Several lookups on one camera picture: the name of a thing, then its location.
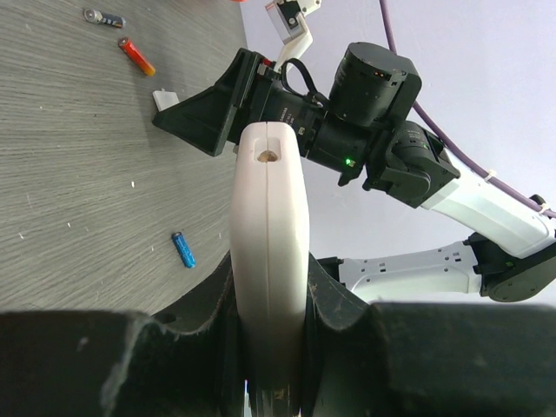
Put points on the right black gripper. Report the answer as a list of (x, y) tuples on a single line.
[(210, 119)]

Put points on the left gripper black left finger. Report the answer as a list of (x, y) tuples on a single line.
[(182, 361)]

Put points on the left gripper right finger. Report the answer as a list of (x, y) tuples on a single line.
[(424, 359)]

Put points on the white battery cover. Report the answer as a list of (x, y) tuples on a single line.
[(165, 99)]

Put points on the white remote control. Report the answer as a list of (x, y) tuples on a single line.
[(269, 249)]

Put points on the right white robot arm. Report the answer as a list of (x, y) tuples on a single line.
[(361, 127)]

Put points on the blue battery right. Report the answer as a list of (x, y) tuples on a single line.
[(183, 249)]

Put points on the red orange battery centre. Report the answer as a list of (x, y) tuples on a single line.
[(136, 56)]

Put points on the black battery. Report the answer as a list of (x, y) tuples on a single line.
[(99, 17)]

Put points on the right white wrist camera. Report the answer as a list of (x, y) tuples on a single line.
[(290, 20)]

